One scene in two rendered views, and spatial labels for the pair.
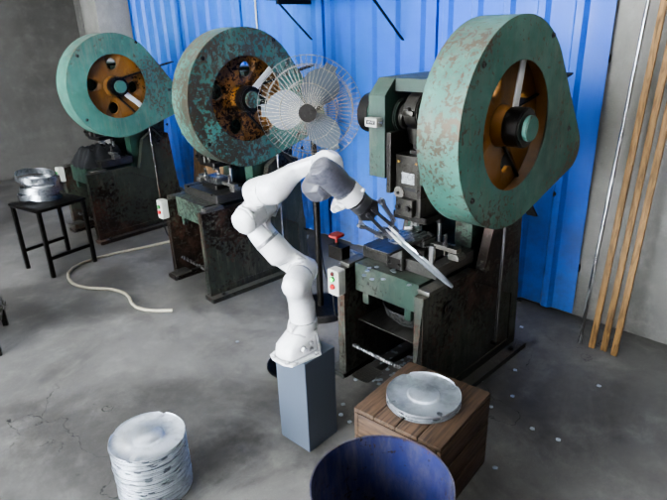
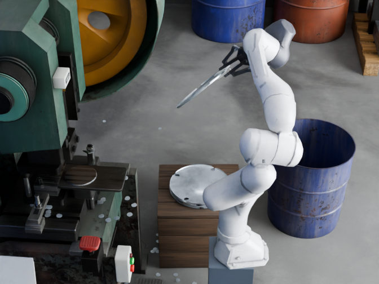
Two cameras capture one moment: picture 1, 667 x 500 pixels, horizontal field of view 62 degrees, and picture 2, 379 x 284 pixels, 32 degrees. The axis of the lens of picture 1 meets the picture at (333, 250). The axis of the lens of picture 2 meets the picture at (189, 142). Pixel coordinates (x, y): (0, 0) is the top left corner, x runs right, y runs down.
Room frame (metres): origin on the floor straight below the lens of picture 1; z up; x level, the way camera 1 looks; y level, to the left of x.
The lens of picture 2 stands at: (3.41, 1.45, 2.41)
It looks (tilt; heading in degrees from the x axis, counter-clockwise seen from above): 37 degrees down; 229
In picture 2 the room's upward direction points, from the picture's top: straight up
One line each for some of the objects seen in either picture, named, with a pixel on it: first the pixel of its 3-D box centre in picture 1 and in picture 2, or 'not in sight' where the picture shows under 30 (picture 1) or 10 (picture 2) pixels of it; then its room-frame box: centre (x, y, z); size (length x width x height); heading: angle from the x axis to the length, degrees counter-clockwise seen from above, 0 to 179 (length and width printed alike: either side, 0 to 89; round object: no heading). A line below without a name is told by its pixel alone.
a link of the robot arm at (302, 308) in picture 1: (299, 296); (241, 200); (2.00, 0.15, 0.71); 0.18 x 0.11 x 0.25; 167
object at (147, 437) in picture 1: (147, 436); not in sight; (1.76, 0.76, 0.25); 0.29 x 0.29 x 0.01
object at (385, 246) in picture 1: (394, 254); (94, 189); (2.40, -0.28, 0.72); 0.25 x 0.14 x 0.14; 134
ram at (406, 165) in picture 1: (413, 183); (51, 120); (2.49, -0.38, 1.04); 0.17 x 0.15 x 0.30; 134
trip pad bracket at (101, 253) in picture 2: (339, 260); (93, 265); (2.58, -0.03, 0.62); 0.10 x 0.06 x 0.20; 44
